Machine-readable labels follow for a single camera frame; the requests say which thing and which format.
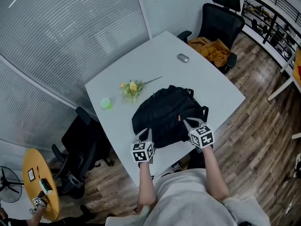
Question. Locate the small red pen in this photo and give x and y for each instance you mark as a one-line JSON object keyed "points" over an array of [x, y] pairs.
{"points": [[37, 170]]}

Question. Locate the person's left forearm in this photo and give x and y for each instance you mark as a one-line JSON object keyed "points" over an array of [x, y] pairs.
{"points": [[146, 185]]}

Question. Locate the black backpack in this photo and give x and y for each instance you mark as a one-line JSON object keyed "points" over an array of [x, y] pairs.
{"points": [[164, 114]]}

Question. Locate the black floor fan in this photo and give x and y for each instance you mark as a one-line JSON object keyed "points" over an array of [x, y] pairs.
{"points": [[8, 185]]}

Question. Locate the black office chair grey bracket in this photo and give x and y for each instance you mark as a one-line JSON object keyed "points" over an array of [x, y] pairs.
{"points": [[70, 166]]}

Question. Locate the red object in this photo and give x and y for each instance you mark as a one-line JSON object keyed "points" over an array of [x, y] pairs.
{"points": [[299, 72]]}

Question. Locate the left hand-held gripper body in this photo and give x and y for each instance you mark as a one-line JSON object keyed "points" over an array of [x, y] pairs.
{"points": [[142, 152]]}

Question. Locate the round wooden side table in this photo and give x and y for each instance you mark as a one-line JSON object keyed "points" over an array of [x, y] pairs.
{"points": [[33, 159]]}

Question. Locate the white table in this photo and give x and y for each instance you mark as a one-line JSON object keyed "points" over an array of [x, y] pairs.
{"points": [[152, 60]]}

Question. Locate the green and white box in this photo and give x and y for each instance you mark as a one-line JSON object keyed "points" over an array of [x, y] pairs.
{"points": [[45, 186]]}

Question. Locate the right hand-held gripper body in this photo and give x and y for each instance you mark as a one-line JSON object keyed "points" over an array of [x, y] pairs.
{"points": [[202, 138]]}

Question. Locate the small black framed card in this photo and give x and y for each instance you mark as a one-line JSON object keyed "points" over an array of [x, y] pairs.
{"points": [[31, 174]]}

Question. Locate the person's right forearm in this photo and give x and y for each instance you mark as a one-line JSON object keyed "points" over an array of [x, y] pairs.
{"points": [[215, 173]]}

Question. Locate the black mesh chair with headrest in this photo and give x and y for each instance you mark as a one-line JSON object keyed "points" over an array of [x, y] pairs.
{"points": [[218, 20]]}

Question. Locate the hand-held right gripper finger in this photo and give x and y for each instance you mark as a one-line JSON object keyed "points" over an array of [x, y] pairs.
{"points": [[197, 121], [189, 125]]}

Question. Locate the green cup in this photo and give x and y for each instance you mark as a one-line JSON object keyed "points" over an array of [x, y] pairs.
{"points": [[105, 103]]}

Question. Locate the person's grey shirt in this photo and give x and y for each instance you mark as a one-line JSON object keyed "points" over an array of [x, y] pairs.
{"points": [[188, 201]]}

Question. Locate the yellow flower bouquet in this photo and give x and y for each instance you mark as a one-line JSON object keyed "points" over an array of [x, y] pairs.
{"points": [[131, 89]]}

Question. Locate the orange cloth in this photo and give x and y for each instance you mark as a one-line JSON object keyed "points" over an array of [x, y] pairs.
{"points": [[211, 50]]}

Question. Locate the black metal railing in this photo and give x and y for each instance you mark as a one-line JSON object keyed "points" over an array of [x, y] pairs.
{"points": [[272, 13]]}

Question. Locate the grey computer mouse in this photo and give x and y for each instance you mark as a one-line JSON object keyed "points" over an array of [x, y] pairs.
{"points": [[183, 58]]}

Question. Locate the white power strip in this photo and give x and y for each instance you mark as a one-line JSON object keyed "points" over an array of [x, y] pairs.
{"points": [[289, 208]]}

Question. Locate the person's black white shoe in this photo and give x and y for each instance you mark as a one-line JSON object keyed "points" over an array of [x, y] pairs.
{"points": [[176, 167]]}

